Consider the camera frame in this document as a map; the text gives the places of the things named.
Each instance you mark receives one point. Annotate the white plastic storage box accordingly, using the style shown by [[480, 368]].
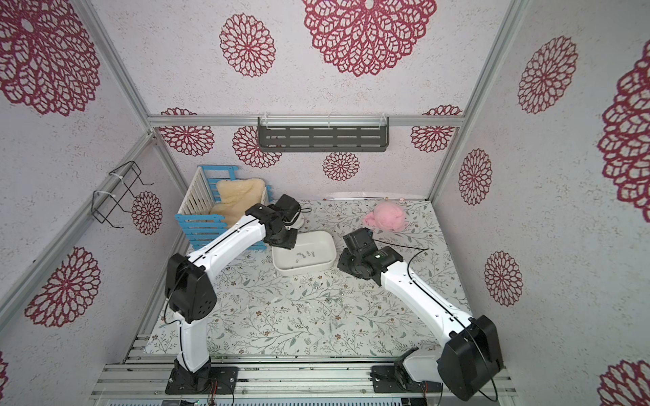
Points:
[[314, 251]]

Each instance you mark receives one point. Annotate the grey wall shelf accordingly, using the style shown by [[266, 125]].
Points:
[[309, 138]]

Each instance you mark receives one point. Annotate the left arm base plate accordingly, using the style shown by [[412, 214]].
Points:
[[208, 380]]

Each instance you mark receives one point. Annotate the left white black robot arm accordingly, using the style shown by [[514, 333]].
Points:
[[190, 294]]

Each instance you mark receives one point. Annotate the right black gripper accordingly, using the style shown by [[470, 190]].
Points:
[[350, 264]]

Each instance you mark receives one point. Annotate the black wire wall rack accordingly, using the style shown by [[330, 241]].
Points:
[[105, 202]]

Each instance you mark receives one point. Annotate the blue white slatted crate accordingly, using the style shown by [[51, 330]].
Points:
[[194, 218]]

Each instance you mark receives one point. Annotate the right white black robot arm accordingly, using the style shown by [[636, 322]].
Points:
[[471, 354]]

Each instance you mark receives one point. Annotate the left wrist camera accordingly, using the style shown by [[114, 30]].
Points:
[[288, 208]]

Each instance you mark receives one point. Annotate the pink plush toy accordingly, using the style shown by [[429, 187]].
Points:
[[387, 216]]

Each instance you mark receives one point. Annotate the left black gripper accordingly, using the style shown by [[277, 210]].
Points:
[[289, 244]]

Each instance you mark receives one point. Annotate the aluminium front rail frame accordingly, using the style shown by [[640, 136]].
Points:
[[254, 380]]

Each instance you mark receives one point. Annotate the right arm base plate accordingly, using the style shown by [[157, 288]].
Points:
[[389, 379]]

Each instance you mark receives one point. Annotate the cream fluffy cloth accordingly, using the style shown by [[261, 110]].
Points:
[[237, 196]]

